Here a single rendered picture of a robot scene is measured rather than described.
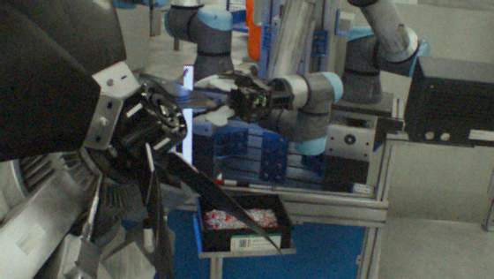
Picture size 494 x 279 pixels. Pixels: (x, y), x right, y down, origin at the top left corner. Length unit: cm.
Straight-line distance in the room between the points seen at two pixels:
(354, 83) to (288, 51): 40
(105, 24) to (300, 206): 74
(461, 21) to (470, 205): 107
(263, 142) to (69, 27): 92
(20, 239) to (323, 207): 90
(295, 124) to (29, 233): 70
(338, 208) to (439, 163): 168
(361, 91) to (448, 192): 162
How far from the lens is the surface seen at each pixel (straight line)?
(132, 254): 98
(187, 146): 139
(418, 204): 315
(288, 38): 129
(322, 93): 119
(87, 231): 79
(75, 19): 100
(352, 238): 151
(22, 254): 73
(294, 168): 175
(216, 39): 171
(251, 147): 177
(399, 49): 150
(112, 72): 95
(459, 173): 312
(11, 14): 73
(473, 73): 134
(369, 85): 164
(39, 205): 80
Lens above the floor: 151
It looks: 22 degrees down
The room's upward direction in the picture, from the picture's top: 3 degrees clockwise
